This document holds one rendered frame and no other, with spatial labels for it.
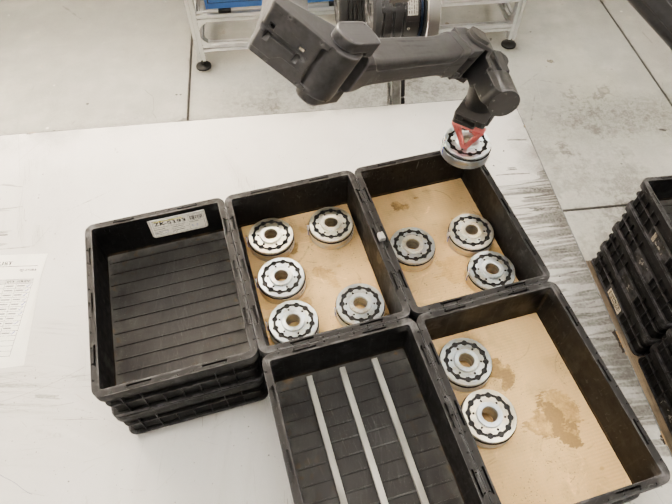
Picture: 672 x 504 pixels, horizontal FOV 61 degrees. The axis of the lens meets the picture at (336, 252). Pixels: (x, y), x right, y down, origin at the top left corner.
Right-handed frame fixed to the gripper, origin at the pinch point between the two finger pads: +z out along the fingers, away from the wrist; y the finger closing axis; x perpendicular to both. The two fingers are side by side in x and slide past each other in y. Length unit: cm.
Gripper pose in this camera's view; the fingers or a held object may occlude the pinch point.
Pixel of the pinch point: (468, 138)
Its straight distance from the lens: 124.7
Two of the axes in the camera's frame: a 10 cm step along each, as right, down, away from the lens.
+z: -0.3, 5.8, 8.1
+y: 5.1, -6.9, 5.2
